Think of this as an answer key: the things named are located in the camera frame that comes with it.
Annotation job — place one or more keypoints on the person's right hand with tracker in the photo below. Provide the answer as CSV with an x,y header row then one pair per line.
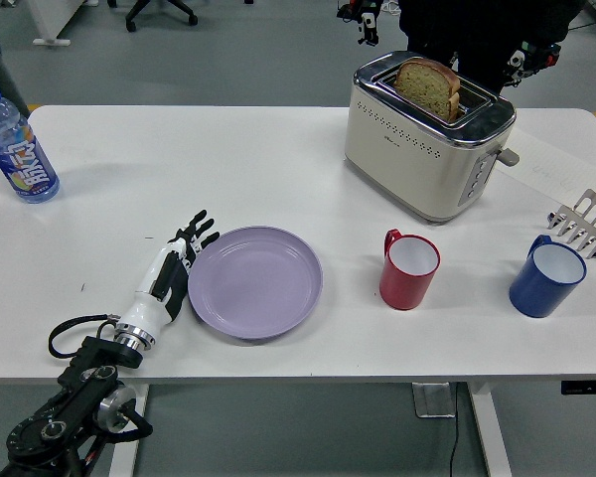
x,y
368,22

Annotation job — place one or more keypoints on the person's left hand with tracker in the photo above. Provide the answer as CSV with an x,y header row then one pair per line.
x,y
519,59

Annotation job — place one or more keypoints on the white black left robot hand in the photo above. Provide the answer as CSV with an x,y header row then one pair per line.
x,y
146,310

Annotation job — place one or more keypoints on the lilac round plate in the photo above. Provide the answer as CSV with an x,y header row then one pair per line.
x,y
255,285

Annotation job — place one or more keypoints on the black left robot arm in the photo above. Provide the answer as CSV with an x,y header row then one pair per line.
x,y
79,387

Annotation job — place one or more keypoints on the brown bread slice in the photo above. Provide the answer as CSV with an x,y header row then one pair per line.
x,y
422,84

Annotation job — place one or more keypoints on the white paper sheet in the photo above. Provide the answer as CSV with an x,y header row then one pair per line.
x,y
551,164

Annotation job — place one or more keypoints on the cream and chrome toaster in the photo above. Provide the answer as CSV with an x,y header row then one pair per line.
x,y
407,164

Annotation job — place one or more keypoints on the silver metal toast rack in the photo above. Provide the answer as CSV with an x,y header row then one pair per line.
x,y
583,231

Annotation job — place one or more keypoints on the clear bottle with blue label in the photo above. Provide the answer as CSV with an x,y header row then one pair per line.
x,y
25,166

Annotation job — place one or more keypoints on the black office chair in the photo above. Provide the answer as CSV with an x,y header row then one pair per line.
x,y
138,11

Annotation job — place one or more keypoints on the blue mug with white inside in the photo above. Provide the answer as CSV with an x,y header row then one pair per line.
x,y
531,295

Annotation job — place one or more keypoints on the red mug with white inside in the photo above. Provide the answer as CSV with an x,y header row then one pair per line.
x,y
402,293

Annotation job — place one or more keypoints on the white desk foot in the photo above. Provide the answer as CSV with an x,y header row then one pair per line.
x,y
54,30

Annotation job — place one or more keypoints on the black table control panel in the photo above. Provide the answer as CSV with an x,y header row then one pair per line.
x,y
588,387

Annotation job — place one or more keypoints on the grey metal table bracket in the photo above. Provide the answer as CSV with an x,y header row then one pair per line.
x,y
427,402

